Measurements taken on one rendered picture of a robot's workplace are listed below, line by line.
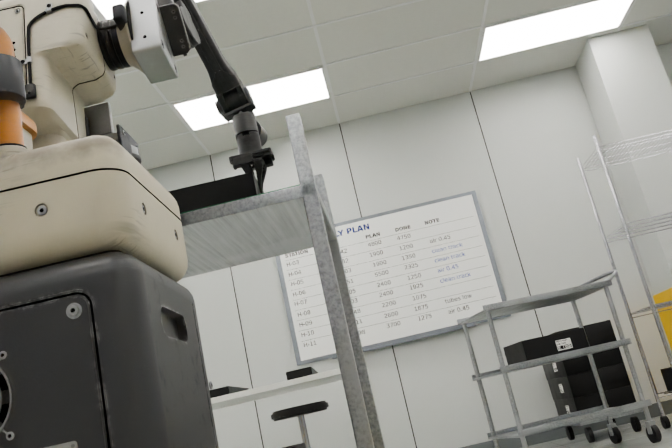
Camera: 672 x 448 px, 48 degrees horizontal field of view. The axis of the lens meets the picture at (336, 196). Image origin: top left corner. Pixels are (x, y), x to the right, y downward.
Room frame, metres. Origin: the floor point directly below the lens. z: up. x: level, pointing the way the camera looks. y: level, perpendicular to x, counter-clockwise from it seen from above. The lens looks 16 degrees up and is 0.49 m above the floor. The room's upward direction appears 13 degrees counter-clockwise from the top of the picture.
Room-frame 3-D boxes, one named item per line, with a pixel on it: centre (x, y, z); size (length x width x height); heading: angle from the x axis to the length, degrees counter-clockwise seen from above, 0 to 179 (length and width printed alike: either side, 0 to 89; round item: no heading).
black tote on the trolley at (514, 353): (4.67, -1.02, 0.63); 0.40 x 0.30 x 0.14; 102
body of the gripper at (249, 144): (1.70, 0.18, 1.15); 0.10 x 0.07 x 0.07; 90
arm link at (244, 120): (1.70, 0.18, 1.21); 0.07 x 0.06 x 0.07; 172
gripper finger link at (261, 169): (1.70, 0.18, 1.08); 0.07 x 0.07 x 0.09; 0
